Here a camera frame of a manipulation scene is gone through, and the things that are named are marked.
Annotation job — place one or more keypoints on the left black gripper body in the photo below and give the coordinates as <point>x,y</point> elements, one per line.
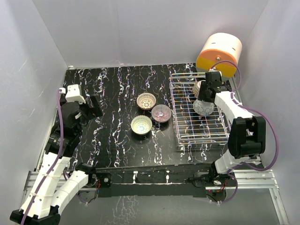
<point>86,113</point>

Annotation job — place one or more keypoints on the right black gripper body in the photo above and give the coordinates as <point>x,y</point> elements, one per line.
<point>206,88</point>

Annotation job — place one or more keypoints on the blue patterned white bowl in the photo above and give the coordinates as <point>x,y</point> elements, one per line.
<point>196,88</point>

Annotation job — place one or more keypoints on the red white patterned bowl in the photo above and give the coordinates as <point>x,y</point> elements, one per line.
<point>203,108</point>

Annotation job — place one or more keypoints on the purple striped bowl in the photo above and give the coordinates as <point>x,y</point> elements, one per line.
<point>161,113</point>

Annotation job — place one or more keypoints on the green patterned white bowl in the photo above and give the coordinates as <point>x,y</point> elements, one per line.
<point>141,125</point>

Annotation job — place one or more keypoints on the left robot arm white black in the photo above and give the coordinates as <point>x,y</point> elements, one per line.
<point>45,203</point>

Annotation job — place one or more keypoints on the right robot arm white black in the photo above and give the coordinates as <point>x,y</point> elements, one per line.
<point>247,133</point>

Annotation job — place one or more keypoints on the cream orange yellow drawer cabinet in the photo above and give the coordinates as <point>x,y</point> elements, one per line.
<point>221,51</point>

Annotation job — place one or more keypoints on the white orange patterned bowl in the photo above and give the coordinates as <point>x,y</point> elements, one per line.
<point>146,101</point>

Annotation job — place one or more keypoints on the black front mounting bar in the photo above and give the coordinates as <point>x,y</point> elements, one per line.
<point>159,180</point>

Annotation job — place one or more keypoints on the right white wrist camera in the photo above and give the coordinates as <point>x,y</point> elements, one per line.
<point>212,69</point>

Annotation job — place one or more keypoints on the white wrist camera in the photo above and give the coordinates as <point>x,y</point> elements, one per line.
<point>73,93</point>
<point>212,69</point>

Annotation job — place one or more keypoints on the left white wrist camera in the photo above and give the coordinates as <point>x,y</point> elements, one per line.
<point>73,93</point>

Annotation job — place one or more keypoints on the white wire dish rack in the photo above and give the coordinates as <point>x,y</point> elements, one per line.
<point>192,128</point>

